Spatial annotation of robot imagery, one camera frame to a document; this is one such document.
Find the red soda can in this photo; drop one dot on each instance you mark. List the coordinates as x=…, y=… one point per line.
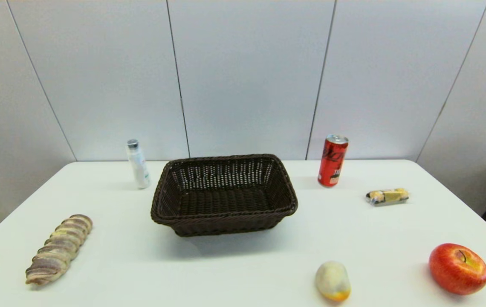
x=332, y=162

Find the yellow wrapped snack packet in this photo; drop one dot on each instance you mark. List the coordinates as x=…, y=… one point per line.
x=390, y=196

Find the dark brown wicker basket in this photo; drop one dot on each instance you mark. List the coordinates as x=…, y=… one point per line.
x=226, y=222

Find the red apple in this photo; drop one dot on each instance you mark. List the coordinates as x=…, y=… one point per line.
x=456, y=268

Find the white bottle with silver cap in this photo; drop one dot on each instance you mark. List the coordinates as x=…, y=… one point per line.
x=139, y=168

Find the long twisted marbled bread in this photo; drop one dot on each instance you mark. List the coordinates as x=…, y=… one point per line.
x=57, y=251

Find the yellow-green mango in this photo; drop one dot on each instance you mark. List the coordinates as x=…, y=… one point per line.
x=332, y=281

